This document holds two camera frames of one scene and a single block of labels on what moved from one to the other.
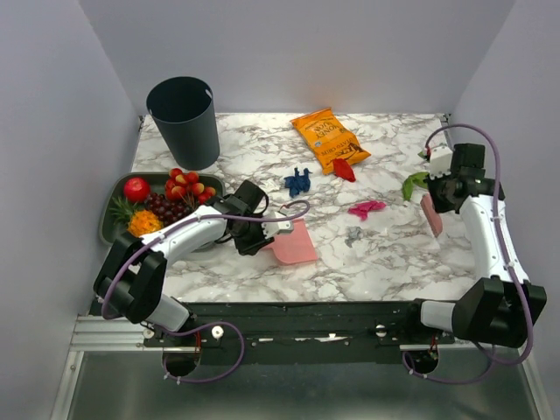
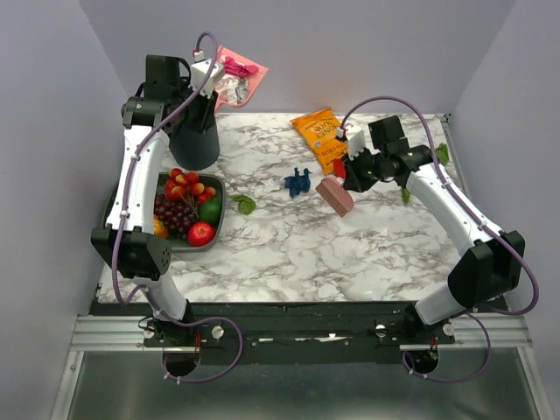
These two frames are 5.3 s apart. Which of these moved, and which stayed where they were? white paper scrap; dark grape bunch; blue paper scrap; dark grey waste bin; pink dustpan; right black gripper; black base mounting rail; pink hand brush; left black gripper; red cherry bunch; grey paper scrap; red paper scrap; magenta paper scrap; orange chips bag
Moved: pink dustpan; right black gripper; left black gripper; magenta paper scrap; grey paper scrap; pink hand brush
Stayed: red paper scrap; blue paper scrap; white paper scrap; dark grey waste bin; black base mounting rail; red cherry bunch; dark grape bunch; orange chips bag
